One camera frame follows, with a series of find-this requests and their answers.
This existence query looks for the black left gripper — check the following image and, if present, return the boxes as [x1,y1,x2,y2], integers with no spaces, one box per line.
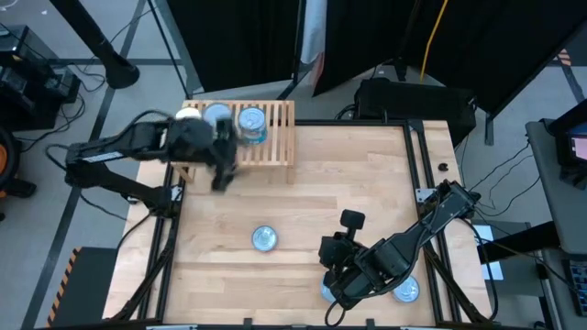
[201,116,240,193]

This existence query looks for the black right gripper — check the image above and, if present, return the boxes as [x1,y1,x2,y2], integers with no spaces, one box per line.
[318,234,364,309]

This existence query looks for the green label tuna can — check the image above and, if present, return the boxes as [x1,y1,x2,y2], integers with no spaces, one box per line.
[250,225,280,253]
[203,103,233,128]

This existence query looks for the red label fish can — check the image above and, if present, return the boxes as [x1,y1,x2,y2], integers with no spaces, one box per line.
[393,274,421,304]
[319,277,338,304]

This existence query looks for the blue label gold-rim can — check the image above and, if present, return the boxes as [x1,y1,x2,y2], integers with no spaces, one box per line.
[175,106,203,122]

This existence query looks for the wooden slatted shelf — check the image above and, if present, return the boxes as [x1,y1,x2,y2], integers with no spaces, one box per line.
[170,99,296,185]

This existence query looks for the black backdrop curtain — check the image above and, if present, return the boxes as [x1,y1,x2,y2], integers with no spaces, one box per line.
[403,0,587,118]
[313,0,435,98]
[165,0,307,93]

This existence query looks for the black pole with round base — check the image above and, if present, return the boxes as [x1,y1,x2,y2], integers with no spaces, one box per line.
[49,0,141,91]

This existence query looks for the white curtain strip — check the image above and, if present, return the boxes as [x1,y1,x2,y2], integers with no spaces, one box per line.
[300,0,328,65]

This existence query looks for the black power supply box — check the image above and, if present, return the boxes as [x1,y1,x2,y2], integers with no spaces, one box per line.
[43,66,83,105]

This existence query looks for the black equipment case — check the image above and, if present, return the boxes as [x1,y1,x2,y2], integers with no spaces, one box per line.
[355,76,478,135]

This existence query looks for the black desk support beam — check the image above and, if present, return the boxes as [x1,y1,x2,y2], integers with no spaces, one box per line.
[476,221,561,266]

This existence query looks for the hazard striped black platform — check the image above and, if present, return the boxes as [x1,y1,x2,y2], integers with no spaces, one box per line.
[45,246,119,329]

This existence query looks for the black electronics rack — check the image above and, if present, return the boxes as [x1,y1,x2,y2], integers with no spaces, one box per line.
[0,25,63,132]

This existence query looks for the grey desk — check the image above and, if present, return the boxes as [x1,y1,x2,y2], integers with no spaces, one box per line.
[525,117,587,258]

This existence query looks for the orange and black machine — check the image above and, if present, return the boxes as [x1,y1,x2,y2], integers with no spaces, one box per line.
[0,126,38,199]

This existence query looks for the black keyboard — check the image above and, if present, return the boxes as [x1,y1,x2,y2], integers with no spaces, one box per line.
[562,258,587,318]

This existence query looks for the black monitor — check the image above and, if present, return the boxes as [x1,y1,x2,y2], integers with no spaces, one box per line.
[548,98,587,190]

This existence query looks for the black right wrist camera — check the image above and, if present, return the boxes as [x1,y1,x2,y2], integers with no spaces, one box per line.
[340,209,367,240]

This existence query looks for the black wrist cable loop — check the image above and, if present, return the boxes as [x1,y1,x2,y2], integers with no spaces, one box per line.
[324,297,352,328]

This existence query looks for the grey backdrop frame beam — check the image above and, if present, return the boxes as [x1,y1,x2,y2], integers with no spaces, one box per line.
[147,0,205,100]

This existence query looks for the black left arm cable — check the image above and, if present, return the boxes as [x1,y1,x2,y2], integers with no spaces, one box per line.
[114,211,155,252]

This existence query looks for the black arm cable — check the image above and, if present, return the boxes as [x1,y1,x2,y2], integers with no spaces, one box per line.
[458,214,501,323]
[114,211,155,252]

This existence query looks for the black table frame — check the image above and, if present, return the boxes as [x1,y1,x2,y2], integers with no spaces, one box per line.
[103,117,496,330]

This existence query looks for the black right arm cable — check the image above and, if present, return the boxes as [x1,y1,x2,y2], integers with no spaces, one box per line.
[458,214,501,323]

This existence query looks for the yellow cable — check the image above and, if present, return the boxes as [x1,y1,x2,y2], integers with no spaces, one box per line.
[419,0,449,83]

